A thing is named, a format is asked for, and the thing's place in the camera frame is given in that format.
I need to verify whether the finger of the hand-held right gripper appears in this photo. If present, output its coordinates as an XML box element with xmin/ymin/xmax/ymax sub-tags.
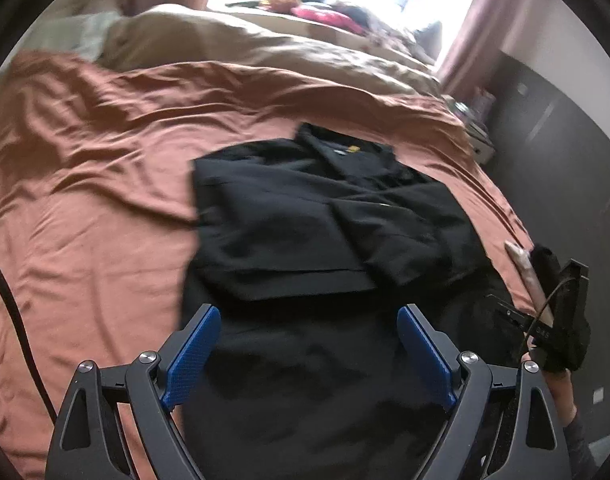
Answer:
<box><xmin>485</xmin><ymin>294</ymin><xmax>558</xmax><ymax>348</ymax></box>

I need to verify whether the brown bed sheet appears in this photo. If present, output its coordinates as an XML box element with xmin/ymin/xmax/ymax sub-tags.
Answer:
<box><xmin>0</xmin><ymin>50</ymin><xmax>536</xmax><ymax>480</ymax></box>

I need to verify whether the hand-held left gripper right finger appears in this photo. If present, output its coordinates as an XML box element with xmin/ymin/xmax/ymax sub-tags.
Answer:
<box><xmin>397</xmin><ymin>304</ymin><xmax>573</xmax><ymax>480</ymax></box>

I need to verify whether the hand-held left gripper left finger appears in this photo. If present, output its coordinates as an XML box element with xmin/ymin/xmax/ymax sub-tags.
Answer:
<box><xmin>45</xmin><ymin>304</ymin><xmax>222</xmax><ymax>480</ymax></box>

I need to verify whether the black cable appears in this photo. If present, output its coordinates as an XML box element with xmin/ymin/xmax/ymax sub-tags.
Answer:
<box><xmin>0</xmin><ymin>249</ymin><xmax>58</xmax><ymax>423</ymax></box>

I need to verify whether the person's right forearm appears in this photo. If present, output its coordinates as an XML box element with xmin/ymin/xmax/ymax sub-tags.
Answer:
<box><xmin>545</xmin><ymin>367</ymin><xmax>600</xmax><ymax>480</ymax></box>

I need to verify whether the window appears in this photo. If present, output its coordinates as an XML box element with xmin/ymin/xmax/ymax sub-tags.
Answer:
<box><xmin>207</xmin><ymin>0</ymin><xmax>493</xmax><ymax>63</ymax></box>

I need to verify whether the white pillow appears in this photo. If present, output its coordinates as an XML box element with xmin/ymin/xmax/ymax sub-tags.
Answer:
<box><xmin>27</xmin><ymin>9</ymin><xmax>123</xmax><ymax>63</ymax></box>

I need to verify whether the person's right hand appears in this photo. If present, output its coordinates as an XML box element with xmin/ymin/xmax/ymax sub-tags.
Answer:
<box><xmin>505</xmin><ymin>241</ymin><xmax>592</xmax><ymax>374</ymax></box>

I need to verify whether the red cloth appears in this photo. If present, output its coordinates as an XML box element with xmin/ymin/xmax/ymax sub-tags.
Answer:
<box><xmin>290</xmin><ymin>2</ymin><xmax>368</xmax><ymax>35</ymax></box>

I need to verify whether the black garment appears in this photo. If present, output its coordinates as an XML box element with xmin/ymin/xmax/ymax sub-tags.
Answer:
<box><xmin>177</xmin><ymin>122</ymin><xmax>523</xmax><ymax>480</ymax></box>

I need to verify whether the beige blanket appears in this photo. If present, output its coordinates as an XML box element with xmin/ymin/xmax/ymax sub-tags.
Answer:
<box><xmin>97</xmin><ymin>4</ymin><xmax>443</xmax><ymax>108</ymax></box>

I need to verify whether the nightstand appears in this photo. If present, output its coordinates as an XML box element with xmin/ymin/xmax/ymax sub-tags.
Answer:
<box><xmin>452</xmin><ymin>87</ymin><xmax>496</xmax><ymax>165</ymax></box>

